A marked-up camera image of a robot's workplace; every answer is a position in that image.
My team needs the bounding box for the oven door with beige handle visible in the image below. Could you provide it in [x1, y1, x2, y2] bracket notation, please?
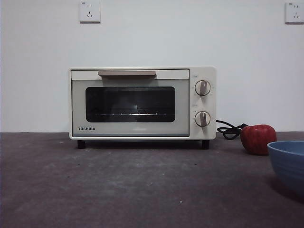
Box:
[70, 68, 190, 138]

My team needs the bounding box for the red apple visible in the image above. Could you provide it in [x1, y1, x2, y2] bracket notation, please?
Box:
[240, 124, 277, 156]

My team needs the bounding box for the blue ribbed bowl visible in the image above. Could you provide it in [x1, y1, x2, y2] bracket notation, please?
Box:
[267, 141, 304, 202]

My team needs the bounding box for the beige round oven knob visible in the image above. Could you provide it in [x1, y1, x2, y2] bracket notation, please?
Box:
[194, 80, 212, 96]
[194, 111, 211, 127]

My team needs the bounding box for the cream Toshiba toaster oven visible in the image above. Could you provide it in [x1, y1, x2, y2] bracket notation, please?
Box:
[68, 66, 217, 150]

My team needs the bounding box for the metal wire oven rack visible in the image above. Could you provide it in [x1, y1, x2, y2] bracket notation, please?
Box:
[94, 111, 167, 117]

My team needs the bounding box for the black oven power cable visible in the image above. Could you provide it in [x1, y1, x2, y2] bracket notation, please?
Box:
[215, 119, 247, 140]

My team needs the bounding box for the white wall socket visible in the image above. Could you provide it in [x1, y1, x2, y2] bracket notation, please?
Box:
[285, 2, 304, 24]
[79, 1, 101, 24]

